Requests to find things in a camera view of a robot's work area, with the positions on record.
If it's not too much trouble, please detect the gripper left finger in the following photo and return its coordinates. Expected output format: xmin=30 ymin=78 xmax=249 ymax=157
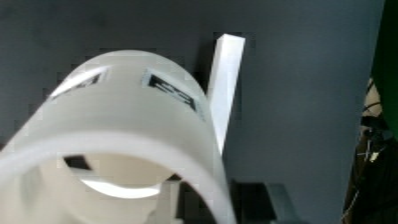
xmin=146 ymin=181 xmax=181 ymax=224

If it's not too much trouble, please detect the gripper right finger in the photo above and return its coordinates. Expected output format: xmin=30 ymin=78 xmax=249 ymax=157
xmin=231 ymin=181 xmax=309 ymax=224

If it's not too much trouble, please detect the white lamp shade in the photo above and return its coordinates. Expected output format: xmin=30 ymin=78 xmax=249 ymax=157
xmin=0 ymin=50 xmax=236 ymax=224

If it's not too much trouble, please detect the white block at left edge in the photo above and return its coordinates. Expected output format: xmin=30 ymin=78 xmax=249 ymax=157
xmin=208 ymin=34 xmax=245 ymax=151

